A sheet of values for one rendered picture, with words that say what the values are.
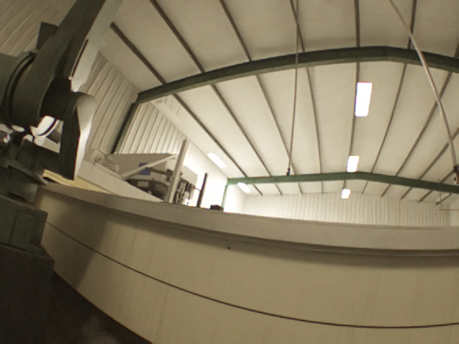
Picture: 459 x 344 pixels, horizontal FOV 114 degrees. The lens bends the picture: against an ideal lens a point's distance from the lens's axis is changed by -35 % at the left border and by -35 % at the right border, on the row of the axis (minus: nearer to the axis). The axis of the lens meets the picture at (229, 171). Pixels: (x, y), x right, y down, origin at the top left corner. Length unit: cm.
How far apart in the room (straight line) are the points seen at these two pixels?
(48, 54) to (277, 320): 116
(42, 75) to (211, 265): 89
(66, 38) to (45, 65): 12
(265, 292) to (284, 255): 13
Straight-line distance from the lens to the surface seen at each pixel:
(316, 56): 638
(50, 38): 96
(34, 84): 90
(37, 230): 103
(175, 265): 91
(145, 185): 477
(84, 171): 241
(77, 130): 94
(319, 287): 74
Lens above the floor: 71
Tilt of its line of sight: 20 degrees up
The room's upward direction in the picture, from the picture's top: 12 degrees clockwise
